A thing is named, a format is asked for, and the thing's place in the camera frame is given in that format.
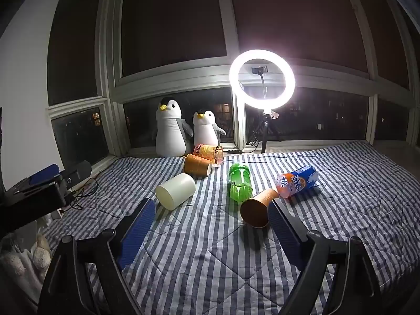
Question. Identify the black tripod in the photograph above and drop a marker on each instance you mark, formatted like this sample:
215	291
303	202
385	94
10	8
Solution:
264	134

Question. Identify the white window frame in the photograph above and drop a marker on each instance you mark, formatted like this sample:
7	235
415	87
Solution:
164	80

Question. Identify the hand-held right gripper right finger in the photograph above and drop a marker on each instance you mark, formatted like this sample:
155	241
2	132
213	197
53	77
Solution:
284	236

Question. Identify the beige plush toy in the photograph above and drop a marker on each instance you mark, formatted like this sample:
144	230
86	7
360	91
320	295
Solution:
37	261

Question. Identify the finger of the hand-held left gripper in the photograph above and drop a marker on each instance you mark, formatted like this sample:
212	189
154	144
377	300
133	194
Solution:
44	171
78	170

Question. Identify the blue white striped blanket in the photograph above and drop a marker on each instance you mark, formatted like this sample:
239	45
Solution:
210	262

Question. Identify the black power strip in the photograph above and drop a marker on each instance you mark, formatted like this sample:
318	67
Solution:
234	151

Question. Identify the small penguin plush toy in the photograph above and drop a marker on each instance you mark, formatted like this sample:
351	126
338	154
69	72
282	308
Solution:
205	131

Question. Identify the white cup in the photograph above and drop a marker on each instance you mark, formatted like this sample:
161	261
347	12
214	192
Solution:
175	191

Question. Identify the brown paper cup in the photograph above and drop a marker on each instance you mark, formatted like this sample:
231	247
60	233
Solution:
256	208

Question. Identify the large penguin plush toy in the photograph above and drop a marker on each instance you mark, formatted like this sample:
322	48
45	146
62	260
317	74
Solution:
170	131

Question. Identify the orange paper cup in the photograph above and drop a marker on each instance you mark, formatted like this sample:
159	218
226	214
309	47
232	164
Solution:
196	164

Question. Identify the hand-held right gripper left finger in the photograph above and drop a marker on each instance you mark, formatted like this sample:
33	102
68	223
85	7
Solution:
139	231

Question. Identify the black phone holder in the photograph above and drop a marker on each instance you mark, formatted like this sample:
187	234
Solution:
260	70

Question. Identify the green plastic bottle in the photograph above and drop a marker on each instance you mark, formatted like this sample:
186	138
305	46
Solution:
240	182

